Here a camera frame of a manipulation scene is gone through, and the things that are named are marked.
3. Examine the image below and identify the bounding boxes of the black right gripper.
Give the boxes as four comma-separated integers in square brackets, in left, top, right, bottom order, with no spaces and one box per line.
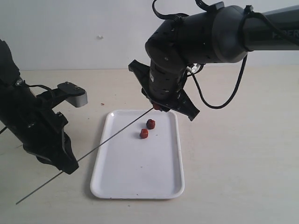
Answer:
[128,60,199,121]

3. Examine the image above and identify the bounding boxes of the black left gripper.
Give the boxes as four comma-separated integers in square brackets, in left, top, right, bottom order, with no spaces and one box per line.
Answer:
[0,93,79,175]

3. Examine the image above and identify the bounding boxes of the large red fruit ball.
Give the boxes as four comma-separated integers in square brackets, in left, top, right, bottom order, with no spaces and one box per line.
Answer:
[153,104,162,111]

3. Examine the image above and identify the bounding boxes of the thin metal skewer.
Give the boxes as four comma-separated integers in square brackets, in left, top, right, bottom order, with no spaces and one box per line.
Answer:
[15,106,155,205]

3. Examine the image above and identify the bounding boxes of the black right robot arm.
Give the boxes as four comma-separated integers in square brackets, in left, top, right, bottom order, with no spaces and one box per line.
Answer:
[128,0,299,120]

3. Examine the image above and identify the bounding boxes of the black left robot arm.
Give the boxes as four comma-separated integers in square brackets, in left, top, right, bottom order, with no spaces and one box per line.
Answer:
[0,41,86,174]

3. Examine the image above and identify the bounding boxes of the dark red fruit ball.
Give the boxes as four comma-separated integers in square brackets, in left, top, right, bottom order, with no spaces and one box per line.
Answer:
[146,119,156,130]

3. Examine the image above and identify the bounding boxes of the small red fruit ball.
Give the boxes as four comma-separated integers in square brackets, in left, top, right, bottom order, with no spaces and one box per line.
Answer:
[140,128,149,139]

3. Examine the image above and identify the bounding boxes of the white rectangular plastic tray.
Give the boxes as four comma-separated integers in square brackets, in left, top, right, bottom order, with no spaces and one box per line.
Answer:
[90,110,185,200]

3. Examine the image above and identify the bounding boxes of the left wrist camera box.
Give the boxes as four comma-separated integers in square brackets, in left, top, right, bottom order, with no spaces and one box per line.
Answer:
[57,82,88,108]

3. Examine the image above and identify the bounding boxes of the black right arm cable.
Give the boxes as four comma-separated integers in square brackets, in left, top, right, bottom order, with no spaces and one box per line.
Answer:
[151,0,299,108]

